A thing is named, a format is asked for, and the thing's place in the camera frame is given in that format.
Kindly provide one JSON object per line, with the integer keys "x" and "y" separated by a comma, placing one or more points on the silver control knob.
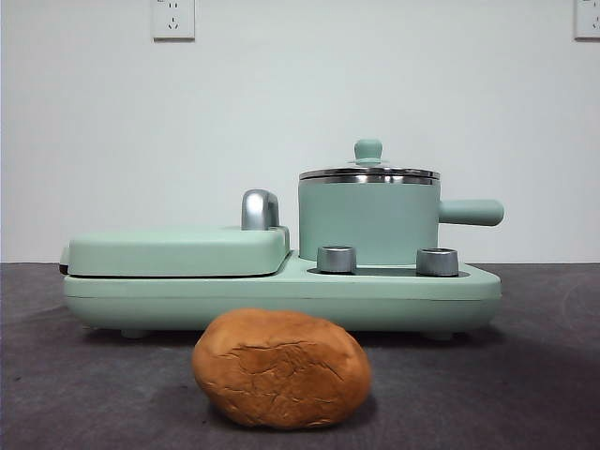
{"x": 437, "y": 261}
{"x": 336, "y": 259}

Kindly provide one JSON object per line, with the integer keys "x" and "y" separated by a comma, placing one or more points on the white wall outlet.
{"x": 172, "y": 21}
{"x": 588, "y": 19}

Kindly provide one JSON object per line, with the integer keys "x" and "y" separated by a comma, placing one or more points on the brown potato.
{"x": 281, "y": 370}

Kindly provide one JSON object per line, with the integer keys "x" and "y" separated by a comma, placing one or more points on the mint green griddle cover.
{"x": 173, "y": 250}

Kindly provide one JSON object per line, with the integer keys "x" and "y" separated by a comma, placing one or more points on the mint green appliance base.
{"x": 140, "y": 304}

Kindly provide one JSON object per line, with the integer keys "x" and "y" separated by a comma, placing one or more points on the glass lid with green knob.
{"x": 369, "y": 150}

